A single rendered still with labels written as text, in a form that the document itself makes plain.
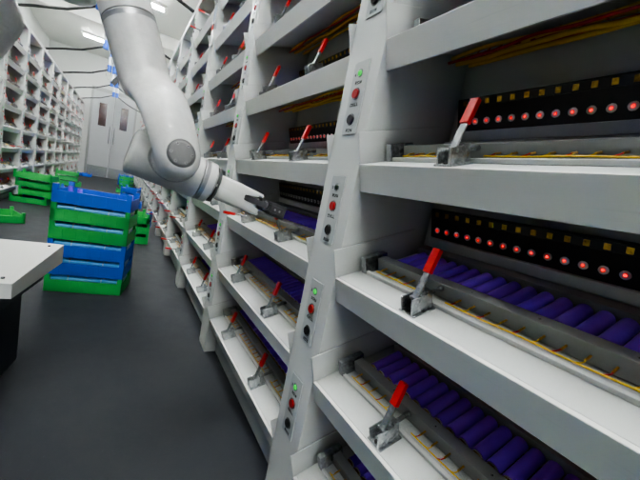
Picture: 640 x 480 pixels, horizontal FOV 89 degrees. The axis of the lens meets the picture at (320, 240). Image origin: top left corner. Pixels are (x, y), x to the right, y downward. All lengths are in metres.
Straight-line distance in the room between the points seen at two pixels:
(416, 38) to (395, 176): 0.19
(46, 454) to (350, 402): 0.68
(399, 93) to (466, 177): 0.25
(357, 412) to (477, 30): 0.55
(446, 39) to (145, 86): 0.47
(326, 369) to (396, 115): 0.46
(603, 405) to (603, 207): 0.16
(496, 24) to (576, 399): 0.39
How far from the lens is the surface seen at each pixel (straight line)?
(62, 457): 1.00
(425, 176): 0.45
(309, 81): 0.80
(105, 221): 1.76
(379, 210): 0.59
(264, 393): 0.91
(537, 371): 0.40
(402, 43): 0.57
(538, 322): 0.43
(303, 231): 0.80
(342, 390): 0.61
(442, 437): 0.53
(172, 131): 0.61
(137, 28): 0.75
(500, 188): 0.39
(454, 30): 0.51
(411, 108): 0.63
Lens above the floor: 0.65
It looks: 8 degrees down
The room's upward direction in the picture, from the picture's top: 12 degrees clockwise
